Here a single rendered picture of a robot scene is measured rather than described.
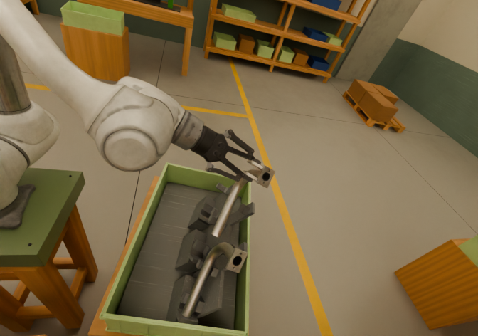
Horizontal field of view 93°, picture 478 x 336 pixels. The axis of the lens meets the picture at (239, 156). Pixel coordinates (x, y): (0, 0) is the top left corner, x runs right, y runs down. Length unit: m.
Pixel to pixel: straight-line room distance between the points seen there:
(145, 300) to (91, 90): 0.71
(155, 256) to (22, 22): 0.77
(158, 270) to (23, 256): 0.40
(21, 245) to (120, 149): 0.69
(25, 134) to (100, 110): 0.63
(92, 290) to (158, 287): 0.97
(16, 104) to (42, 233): 0.41
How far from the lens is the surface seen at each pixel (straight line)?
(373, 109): 5.09
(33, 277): 1.17
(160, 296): 0.95
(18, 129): 1.01
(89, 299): 1.88
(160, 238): 1.03
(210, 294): 0.81
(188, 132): 0.56
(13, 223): 1.05
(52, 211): 1.05
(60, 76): 0.45
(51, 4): 6.11
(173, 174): 1.16
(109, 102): 0.41
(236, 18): 5.09
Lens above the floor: 1.76
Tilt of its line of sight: 40 degrees down
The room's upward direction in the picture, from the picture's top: 20 degrees clockwise
